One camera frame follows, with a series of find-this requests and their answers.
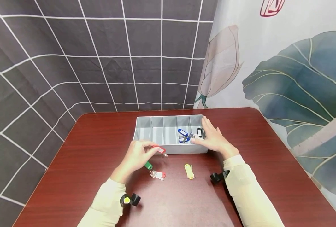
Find person's left hand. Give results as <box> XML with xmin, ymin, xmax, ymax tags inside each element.
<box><xmin>110</xmin><ymin>140</ymin><xmax>160</xmax><ymax>184</ymax></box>

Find person's right hand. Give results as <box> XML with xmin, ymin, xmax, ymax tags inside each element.
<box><xmin>190</xmin><ymin>116</ymin><xmax>239</xmax><ymax>160</ymax></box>

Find key with red tag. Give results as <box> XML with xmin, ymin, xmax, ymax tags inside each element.
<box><xmin>152</xmin><ymin>145</ymin><xmax>168</xmax><ymax>157</ymax></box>
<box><xmin>150</xmin><ymin>170</ymin><xmax>167</xmax><ymax>182</ymax></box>

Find person's right forearm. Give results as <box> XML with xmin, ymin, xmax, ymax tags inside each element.
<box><xmin>223</xmin><ymin>154</ymin><xmax>285</xmax><ymax>227</ymax></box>

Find person's left forearm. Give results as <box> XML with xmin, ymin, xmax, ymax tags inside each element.
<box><xmin>77</xmin><ymin>178</ymin><xmax>127</xmax><ymax>227</ymax></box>

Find key with black tag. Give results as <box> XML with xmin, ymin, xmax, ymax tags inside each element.
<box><xmin>193</xmin><ymin>127</ymin><xmax>206</xmax><ymax>140</ymax></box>

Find grey divided plastic tray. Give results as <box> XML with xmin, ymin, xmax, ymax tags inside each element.
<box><xmin>133</xmin><ymin>114</ymin><xmax>209</xmax><ymax>155</ymax></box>

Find key with yellow tag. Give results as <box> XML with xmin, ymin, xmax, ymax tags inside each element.
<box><xmin>184</xmin><ymin>163</ymin><xmax>196</xmax><ymax>180</ymax></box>

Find black wrist band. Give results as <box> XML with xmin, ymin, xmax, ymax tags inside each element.
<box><xmin>120</xmin><ymin>193</ymin><xmax>142</xmax><ymax>207</ymax></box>
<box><xmin>210</xmin><ymin>170</ymin><xmax>230</xmax><ymax>185</ymax></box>

